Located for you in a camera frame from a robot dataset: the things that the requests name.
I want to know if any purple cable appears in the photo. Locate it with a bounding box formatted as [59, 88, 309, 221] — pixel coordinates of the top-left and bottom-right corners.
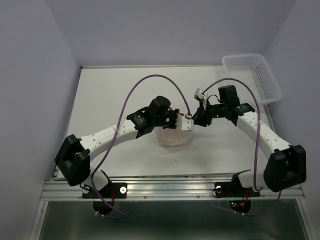
[91, 74, 193, 220]
[203, 77, 282, 217]

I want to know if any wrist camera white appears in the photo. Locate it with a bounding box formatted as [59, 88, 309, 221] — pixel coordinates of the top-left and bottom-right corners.
[194, 88, 208, 109]
[175, 113, 194, 131]

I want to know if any aluminium mounting rail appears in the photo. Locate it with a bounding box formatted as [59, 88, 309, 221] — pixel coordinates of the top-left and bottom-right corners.
[41, 174, 306, 202]

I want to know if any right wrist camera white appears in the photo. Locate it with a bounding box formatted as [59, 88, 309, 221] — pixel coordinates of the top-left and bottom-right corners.
[194, 88, 208, 109]

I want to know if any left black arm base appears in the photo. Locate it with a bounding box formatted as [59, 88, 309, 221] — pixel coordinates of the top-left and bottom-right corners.
[79, 170, 128, 219]

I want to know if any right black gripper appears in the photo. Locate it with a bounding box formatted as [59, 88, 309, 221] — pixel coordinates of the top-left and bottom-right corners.
[190, 99, 227, 127]

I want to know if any white plastic basket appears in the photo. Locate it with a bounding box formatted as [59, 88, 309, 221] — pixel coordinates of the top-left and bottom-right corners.
[222, 54, 283, 105]

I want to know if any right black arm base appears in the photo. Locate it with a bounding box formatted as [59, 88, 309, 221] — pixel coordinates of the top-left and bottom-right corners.
[211, 172, 261, 215]

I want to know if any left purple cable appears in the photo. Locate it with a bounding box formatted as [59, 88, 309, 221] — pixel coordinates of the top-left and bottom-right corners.
[91, 74, 193, 220]

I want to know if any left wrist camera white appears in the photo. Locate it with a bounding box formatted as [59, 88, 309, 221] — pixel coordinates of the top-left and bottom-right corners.
[175, 113, 194, 131]

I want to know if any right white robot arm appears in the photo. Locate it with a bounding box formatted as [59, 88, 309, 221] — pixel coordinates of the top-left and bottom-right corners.
[192, 85, 307, 198]

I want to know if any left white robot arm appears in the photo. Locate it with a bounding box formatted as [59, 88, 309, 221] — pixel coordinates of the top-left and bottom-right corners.
[54, 96, 183, 187]

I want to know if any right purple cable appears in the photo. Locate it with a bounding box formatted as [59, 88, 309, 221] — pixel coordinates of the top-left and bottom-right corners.
[203, 77, 282, 217]

